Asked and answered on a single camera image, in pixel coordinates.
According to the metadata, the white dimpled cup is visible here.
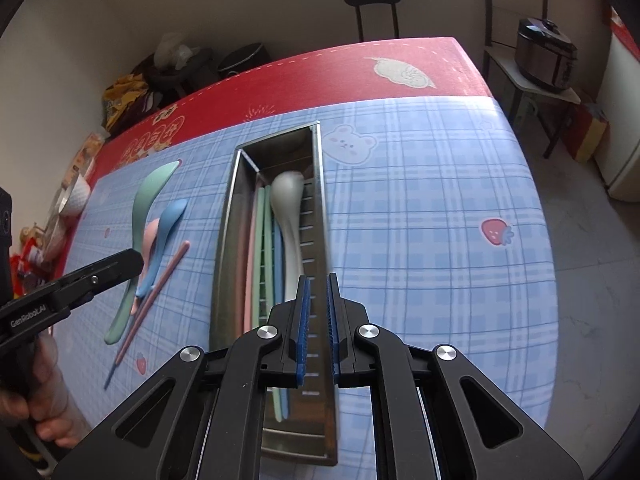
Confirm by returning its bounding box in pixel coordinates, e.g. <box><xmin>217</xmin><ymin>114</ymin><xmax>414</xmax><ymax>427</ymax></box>
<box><xmin>59</xmin><ymin>175</ymin><xmax>92</xmax><ymax>218</ymax></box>

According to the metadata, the green spoon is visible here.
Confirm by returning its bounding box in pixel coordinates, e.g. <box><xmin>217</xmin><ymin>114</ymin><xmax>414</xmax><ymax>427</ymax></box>
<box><xmin>104</xmin><ymin>160</ymin><xmax>182</xmax><ymax>346</ymax></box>

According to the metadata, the dark bag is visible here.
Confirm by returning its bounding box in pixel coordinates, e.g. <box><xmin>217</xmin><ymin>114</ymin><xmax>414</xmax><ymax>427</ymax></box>
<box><xmin>142</xmin><ymin>47</ymin><xmax>221</xmax><ymax>98</ymax></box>

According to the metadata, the pink chopstick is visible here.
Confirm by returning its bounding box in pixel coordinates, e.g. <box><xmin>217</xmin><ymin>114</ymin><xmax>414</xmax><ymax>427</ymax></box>
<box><xmin>115</xmin><ymin>241</ymin><xmax>192</xmax><ymax>363</ymax></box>
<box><xmin>242</xmin><ymin>187</ymin><xmax>258</xmax><ymax>336</ymax></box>

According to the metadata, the white spoon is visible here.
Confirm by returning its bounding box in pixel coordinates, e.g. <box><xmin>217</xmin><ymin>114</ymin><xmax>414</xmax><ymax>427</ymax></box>
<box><xmin>270</xmin><ymin>170</ymin><xmax>307</xmax><ymax>306</ymax></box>

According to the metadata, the red cloth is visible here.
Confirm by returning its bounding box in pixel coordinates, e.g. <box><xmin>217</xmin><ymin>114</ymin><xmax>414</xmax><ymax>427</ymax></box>
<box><xmin>610</xmin><ymin>7</ymin><xmax>640</xmax><ymax>61</ymax></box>

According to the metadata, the person's left hand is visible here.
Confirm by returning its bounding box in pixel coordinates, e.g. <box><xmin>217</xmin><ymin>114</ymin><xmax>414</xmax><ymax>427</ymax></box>
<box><xmin>0</xmin><ymin>340</ymin><xmax>82</xmax><ymax>447</ymax></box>

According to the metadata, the pink spoon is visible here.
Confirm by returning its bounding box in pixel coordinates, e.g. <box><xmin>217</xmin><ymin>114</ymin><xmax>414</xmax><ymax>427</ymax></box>
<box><xmin>127</xmin><ymin>219</ymin><xmax>163</xmax><ymax>316</ymax></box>

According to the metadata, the blue chopstick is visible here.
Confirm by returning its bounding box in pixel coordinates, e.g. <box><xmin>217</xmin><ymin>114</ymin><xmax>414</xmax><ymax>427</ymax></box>
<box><xmin>272</xmin><ymin>220</ymin><xmax>291</xmax><ymax>421</ymax></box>

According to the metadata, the metal utensil tray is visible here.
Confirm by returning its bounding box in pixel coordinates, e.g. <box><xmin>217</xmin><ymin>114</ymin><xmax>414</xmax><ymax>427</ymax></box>
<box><xmin>207</xmin><ymin>121</ymin><xmax>341</xmax><ymax>467</ymax></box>

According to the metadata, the black pot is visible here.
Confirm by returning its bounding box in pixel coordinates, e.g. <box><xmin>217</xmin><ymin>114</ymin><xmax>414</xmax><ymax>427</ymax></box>
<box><xmin>216</xmin><ymin>42</ymin><xmax>273</xmax><ymax>78</ymax></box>

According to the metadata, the rice cooker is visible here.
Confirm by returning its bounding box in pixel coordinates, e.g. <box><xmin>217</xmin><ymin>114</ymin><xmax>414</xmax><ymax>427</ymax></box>
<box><xmin>515</xmin><ymin>17</ymin><xmax>579</xmax><ymax>93</ymax></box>

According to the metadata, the red tablecloth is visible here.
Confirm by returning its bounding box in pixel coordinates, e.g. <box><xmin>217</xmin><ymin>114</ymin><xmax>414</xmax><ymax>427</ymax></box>
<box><xmin>80</xmin><ymin>36</ymin><xmax>496</xmax><ymax>186</ymax></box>

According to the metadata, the white cabinet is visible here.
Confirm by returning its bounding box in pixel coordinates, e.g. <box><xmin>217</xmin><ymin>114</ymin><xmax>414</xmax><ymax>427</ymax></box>
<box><xmin>592</xmin><ymin>35</ymin><xmax>640</xmax><ymax>203</ymax></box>

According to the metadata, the clear plastic bag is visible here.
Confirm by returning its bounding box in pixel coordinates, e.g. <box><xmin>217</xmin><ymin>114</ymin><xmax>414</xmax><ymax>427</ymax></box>
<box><xmin>152</xmin><ymin>32</ymin><xmax>196</xmax><ymax>71</ymax></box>

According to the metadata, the yellow bag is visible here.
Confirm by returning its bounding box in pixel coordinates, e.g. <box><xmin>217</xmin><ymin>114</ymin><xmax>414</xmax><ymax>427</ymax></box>
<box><xmin>101</xmin><ymin>74</ymin><xmax>151</xmax><ymax>131</ymax></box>

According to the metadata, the red yellow box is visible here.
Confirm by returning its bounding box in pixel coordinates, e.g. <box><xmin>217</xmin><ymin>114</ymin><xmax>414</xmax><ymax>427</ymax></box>
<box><xmin>570</xmin><ymin>102</ymin><xmax>611</xmax><ymax>163</ymax></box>

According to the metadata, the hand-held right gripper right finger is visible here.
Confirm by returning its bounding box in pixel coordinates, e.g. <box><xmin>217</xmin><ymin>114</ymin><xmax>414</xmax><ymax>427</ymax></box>
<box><xmin>325</xmin><ymin>273</ymin><xmax>588</xmax><ymax>480</ymax></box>

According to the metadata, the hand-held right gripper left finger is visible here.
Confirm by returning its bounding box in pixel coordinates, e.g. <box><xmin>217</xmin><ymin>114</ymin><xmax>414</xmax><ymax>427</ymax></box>
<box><xmin>50</xmin><ymin>275</ymin><xmax>312</xmax><ymax>480</ymax></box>

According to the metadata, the pile of red snack packets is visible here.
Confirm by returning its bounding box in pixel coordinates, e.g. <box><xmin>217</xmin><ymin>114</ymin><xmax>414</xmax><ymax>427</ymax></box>
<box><xmin>12</xmin><ymin>222</ymin><xmax>66</xmax><ymax>291</ymax></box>

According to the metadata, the orange white snack packet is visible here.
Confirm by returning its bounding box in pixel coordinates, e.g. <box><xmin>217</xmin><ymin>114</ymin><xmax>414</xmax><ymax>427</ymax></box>
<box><xmin>70</xmin><ymin>132</ymin><xmax>106</xmax><ymax>176</ymax></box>

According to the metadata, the blue spoon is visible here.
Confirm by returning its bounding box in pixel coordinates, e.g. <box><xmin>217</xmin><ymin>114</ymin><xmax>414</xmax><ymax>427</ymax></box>
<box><xmin>135</xmin><ymin>197</ymin><xmax>190</xmax><ymax>298</ymax></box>

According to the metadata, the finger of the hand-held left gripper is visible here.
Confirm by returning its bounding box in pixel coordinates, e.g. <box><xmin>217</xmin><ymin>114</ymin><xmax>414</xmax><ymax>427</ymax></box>
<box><xmin>50</xmin><ymin>247</ymin><xmax>146</xmax><ymax>311</ymax></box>

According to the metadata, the green chopstick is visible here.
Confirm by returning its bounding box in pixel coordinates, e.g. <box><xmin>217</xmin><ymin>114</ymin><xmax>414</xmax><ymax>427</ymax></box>
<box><xmin>265</xmin><ymin>185</ymin><xmax>282</xmax><ymax>423</ymax></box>
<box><xmin>255</xmin><ymin>185</ymin><xmax>267</xmax><ymax>333</ymax></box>

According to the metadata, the dark wooden rack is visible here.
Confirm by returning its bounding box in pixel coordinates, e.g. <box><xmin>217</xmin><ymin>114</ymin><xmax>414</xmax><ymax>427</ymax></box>
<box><xmin>481</xmin><ymin>0</ymin><xmax>551</xmax><ymax>68</ymax></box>

